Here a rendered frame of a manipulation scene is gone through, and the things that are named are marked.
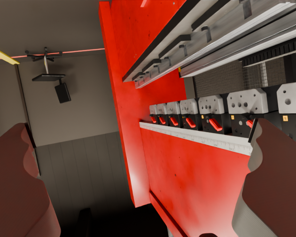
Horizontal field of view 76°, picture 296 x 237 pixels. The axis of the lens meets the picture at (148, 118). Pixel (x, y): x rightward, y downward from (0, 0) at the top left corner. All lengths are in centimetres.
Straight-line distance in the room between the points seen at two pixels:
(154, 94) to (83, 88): 211
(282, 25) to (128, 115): 160
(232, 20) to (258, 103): 29
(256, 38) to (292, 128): 54
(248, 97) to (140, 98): 161
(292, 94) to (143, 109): 174
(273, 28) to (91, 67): 350
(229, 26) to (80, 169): 382
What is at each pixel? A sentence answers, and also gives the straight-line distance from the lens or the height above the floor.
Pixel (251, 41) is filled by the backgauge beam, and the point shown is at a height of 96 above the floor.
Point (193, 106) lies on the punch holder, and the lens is 98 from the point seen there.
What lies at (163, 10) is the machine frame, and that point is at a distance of 98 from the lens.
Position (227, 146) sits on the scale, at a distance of 84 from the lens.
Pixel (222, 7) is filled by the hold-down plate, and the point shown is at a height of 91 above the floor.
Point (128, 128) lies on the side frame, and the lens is 214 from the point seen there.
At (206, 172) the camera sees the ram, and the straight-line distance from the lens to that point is 104.
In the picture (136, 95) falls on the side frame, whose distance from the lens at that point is 217.
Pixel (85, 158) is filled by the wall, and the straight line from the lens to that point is 413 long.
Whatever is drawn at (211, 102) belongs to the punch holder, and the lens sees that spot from 86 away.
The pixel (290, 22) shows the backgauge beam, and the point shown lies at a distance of 97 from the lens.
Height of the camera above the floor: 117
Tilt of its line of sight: 4 degrees up
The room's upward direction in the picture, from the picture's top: 171 degrees clockwise
